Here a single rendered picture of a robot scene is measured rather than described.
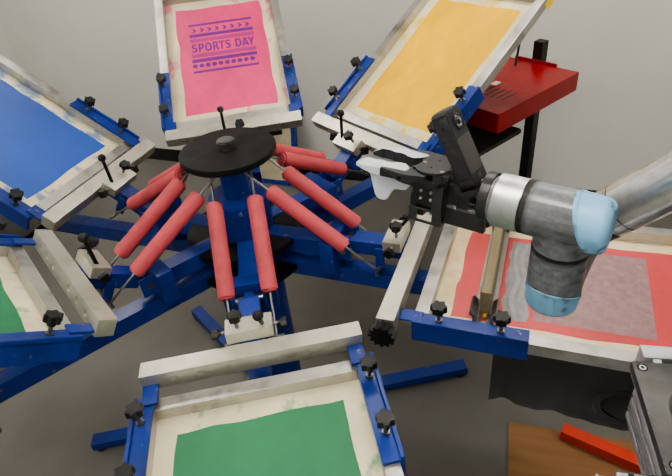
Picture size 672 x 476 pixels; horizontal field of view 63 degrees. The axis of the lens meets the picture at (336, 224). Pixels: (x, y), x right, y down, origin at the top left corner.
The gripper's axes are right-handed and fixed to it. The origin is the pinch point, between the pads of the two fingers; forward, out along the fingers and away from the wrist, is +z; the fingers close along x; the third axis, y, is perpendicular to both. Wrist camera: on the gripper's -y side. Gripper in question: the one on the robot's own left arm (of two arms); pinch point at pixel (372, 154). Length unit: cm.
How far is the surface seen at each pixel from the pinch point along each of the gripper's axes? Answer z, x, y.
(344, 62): 166, 233, 47
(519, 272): -7, 75, 61
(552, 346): -24, 48, 61
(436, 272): 14, 60, 60
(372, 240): 36, 59, 56
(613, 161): 1, 285, 98
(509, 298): -8, 63, 62
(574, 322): -26, 63, 63
